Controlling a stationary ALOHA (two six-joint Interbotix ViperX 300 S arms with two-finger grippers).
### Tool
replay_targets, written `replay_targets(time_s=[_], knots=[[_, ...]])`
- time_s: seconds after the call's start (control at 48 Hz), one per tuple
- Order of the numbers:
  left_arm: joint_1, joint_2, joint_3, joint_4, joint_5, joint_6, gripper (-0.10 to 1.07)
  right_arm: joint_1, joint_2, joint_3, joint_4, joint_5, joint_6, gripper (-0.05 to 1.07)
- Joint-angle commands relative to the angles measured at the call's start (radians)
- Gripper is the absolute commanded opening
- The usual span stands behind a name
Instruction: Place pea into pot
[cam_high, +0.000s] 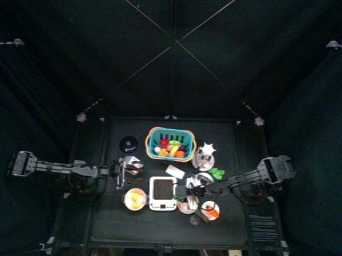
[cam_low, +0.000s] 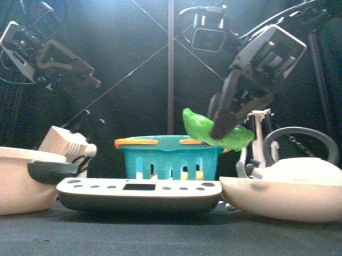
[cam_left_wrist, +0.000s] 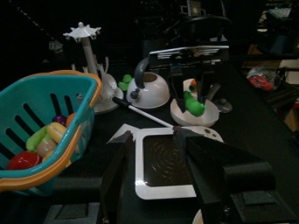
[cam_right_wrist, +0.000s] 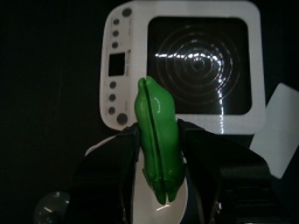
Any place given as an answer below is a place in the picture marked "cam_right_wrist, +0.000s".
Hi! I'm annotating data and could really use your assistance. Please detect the clear glass pot lid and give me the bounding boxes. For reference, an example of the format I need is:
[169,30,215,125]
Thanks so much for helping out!
[33,191,71,224]

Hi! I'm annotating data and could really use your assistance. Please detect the white paper sheet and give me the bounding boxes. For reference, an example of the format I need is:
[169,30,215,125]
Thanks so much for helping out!
[249,82,299,179]

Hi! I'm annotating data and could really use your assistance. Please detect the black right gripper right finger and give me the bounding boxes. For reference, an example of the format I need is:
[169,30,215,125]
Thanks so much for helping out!
[177,118,274,224]

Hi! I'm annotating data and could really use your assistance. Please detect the white pot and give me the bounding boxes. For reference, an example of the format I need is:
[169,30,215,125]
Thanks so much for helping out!
[85,135,190,224]

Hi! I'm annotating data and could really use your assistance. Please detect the green toy pea pod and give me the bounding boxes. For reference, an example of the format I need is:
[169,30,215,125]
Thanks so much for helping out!
[134,75,187,206]

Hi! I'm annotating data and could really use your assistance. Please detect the white toy induction cooktop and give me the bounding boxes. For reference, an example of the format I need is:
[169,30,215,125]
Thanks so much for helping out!
[98,0,267,136]

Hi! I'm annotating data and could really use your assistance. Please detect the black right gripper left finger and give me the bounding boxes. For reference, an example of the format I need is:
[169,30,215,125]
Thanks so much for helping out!
[69,122,141,224]

